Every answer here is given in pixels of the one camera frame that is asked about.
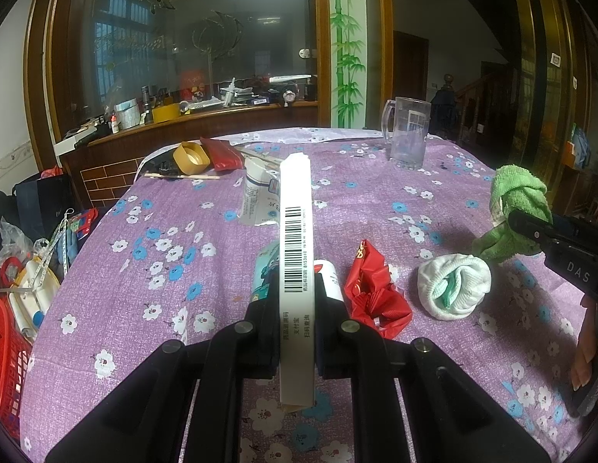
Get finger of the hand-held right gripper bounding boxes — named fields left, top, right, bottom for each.
left=552, top=214, right=598, bottom=241
left=508, top=209, right=556, bottom=257

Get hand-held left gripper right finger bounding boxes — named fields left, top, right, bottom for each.
left=313, top=275, right=553, bottom=463

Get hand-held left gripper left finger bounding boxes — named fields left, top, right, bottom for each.
left=44, top=280, right=283, bottom=463

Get green towel cloth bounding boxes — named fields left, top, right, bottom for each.
left=473, top=164, right=554, bottom=264

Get long white box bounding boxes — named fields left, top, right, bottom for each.
left=278, top=152, right=315, bottom=408

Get person's right hand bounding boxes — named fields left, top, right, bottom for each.
left=571, top=294, right=598, bottom=391

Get white tube with red print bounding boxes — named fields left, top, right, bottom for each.
left=313, top=259, right=346, bottom=302

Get crumpled bright red wrapper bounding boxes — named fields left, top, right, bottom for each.
left=344, top=240, right=414, bottom=341

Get teal packet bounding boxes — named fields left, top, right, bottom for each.
left=251, top=242, right=283, bottom=306

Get blue bag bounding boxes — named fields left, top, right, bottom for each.
left=570, top=124, right=592, bottom=171

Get white rolled sock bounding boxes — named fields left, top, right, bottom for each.
left=417, top=253, right=493, bottom=322

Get white printed package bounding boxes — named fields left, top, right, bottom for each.
left=236, top=156, right=283, bottom=228

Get dark hanging jacket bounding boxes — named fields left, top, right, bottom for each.
left=431, top=86, right=460, bottom=139

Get clear glass mug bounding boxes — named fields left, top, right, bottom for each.
left=380, top=97, right=433, bottom=171

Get single wooden chopstick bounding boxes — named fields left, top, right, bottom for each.
left=144, top=172, right=222, bottom=181

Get pair of wooden chopsticks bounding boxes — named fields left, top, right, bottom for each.
left=240, top=147, right=284, bottom=166

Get dark red flat packet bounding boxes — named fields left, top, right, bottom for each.
left=199, top=137, right=245, bottom=172

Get yellow round lid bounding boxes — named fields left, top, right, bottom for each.
left=172, top=141, right=212, bottom=175

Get dark wooden door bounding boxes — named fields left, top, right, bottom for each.
left=392, top=31, right=430, bottom=132

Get red floor packet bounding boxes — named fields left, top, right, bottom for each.
left=69, top=208, right=100, bottom=240

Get yellow rimmed white tray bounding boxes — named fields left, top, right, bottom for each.
left=8, top=255, right=62, bottom=339

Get yellow box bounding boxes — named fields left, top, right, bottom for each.
left=151, top=104, right=181, bottom=123

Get white plastic tool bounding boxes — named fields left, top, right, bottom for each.
left=219, top=77, right=254, bottom=107

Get red plastic basket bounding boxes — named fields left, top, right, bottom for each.
left=0, top=296, right=33, bottom=438

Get black paper bag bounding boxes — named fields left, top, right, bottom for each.
left=14, top=172, right=76, bottom=248

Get pale teal round tin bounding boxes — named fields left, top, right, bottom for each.
left=114, top=99, right=141, bottom=130

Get clear plastic bag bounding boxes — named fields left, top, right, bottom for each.
left=0, top=216, right=35, bottom=272

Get flat white box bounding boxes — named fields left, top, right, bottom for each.
left=54, top=130, right=96, bottom=156

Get wooden glass partition counter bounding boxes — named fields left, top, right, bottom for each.
left=22, top=0, right=394, bottom=213

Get green bamboo wall decal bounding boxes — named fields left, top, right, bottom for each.
left=328, top=0, right=368, bottom=129

